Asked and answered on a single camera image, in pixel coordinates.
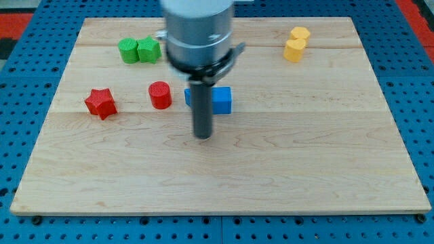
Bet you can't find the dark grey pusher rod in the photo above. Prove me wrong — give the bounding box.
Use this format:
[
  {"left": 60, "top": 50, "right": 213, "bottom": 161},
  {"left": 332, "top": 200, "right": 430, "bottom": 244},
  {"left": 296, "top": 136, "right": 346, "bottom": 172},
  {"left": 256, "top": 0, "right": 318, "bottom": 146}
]
[{"left": 190, "top": 81, "right": 213, "bottom": 139}]

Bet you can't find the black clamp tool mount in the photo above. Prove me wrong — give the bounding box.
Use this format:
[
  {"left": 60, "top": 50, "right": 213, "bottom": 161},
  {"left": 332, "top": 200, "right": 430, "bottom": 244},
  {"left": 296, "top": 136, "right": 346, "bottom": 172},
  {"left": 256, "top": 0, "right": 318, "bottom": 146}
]
[{"left": 165, "top": 42, "right": 245, "bottom": 83}]

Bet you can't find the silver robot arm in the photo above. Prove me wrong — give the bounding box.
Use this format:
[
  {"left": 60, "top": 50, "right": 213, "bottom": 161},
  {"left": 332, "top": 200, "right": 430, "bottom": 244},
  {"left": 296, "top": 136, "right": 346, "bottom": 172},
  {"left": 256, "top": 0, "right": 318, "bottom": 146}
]
[{"left": 159, "top": 0, "right": 245, "bottom": 139}]

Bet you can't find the red star block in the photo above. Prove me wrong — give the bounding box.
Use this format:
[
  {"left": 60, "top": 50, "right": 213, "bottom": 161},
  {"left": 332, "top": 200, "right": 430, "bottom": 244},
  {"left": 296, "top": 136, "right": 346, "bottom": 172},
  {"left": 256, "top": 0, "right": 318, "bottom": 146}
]
[{"left": 85, "top": 88, "right": 117, "bottom": 120}]

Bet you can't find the blue cube block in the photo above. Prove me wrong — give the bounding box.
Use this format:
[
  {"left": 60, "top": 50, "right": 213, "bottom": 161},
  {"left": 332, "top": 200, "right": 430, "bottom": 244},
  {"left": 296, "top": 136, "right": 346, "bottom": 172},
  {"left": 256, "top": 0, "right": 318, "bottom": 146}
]
[{"left": 184, "top": 87, "right": 232, "bottom": 115}]

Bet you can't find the red cylinder block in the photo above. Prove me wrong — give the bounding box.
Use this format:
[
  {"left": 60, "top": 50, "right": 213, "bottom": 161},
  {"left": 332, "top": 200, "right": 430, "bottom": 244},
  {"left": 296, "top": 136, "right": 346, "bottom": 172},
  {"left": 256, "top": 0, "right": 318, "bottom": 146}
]
[{"left": 148, "top": 81, "right": 172, "bottom": 110}]

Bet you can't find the green cylinder block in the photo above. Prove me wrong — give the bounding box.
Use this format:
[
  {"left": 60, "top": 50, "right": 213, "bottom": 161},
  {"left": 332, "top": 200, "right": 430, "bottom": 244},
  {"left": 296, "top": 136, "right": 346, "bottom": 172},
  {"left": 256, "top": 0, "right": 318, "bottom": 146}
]
[{"left": 118, "top": 38, "right": 139, "bottom": 64}]

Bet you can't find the yellow heart block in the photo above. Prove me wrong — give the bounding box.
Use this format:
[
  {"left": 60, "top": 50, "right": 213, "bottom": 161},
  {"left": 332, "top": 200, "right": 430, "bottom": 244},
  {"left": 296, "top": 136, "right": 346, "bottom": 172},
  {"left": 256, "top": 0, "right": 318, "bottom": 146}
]
[{"left": 283, "top": 39, "right": 307, "bottom": 62}]

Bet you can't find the yellow hexagon block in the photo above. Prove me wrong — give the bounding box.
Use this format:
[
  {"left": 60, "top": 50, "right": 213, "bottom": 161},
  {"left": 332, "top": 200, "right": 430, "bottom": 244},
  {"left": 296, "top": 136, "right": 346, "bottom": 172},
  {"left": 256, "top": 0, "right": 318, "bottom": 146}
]
[{"left": 290, "top": 26, "right": 311, "bottom": 44}]

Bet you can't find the wooden board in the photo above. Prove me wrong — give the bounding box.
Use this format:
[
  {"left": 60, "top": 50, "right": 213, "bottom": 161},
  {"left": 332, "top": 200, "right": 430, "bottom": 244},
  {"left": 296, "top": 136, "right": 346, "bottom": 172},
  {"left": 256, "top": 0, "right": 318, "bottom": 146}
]
[{"left": 10, "top": 17, "right": 431, "bottom": 216}]

